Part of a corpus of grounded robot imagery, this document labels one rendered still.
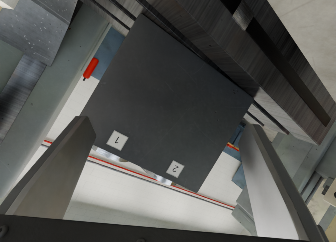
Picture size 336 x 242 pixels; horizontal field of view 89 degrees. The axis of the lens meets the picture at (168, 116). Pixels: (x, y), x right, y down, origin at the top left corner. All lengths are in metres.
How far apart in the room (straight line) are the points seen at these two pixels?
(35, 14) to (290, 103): 0.62
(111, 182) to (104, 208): 0.85
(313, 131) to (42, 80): 0.71
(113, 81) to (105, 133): 0.07
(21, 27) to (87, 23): 0.17
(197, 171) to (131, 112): 0.14
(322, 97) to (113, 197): 5.61
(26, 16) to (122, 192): 5.36
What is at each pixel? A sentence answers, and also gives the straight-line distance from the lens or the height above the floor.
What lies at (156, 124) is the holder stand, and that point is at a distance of 0.25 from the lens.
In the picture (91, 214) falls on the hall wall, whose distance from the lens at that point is 6.02.
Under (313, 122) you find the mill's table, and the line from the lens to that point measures 0.40.
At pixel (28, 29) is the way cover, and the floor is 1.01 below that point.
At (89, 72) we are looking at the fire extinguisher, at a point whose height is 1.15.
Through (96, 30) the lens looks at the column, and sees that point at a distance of 0.67.
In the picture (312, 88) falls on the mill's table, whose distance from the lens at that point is 0.36.
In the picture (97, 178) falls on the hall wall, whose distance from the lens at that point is 5.34.
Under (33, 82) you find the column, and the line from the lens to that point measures 0.67.
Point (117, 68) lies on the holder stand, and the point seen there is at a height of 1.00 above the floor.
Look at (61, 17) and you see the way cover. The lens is 0.60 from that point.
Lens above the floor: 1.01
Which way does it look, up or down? 1 degrees up
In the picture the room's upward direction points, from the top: 149 degrees counter-clockwise
